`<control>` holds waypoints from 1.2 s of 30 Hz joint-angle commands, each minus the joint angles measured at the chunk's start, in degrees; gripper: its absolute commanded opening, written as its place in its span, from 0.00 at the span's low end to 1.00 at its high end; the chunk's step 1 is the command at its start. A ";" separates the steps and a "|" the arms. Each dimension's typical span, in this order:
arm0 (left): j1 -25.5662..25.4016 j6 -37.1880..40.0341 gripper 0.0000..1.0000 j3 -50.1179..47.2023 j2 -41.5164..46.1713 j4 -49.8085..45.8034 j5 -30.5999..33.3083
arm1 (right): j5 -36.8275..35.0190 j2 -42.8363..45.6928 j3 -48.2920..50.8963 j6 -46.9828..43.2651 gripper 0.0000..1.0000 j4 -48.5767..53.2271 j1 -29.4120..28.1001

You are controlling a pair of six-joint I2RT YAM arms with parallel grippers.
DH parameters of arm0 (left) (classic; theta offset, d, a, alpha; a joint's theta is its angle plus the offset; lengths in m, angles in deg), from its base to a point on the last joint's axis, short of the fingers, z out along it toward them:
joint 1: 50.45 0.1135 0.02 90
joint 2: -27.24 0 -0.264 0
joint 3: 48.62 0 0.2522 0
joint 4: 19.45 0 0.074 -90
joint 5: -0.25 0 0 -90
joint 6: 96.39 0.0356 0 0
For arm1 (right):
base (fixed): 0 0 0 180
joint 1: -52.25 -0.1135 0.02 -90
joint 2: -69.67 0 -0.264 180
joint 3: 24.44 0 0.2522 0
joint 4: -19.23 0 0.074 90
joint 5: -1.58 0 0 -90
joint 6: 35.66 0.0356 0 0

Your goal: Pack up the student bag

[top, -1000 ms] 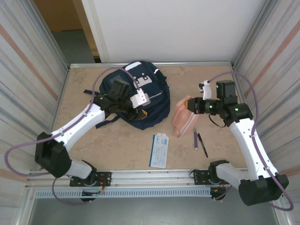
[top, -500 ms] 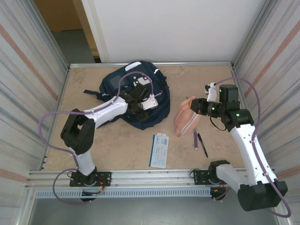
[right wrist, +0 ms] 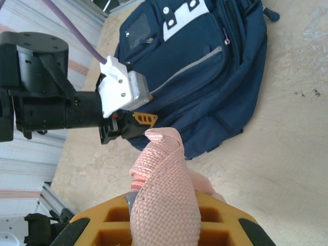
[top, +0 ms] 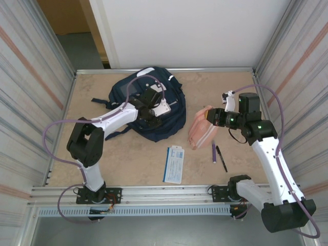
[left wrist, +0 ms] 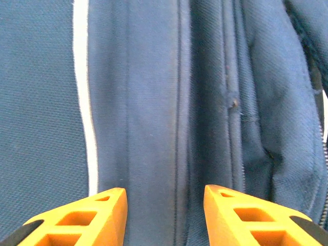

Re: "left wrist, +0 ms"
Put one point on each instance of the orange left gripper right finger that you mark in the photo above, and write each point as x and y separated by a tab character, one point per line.
215	212

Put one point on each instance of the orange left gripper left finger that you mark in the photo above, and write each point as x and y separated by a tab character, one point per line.
118	212

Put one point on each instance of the navy blue backpack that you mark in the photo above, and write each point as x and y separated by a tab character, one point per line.
153	102

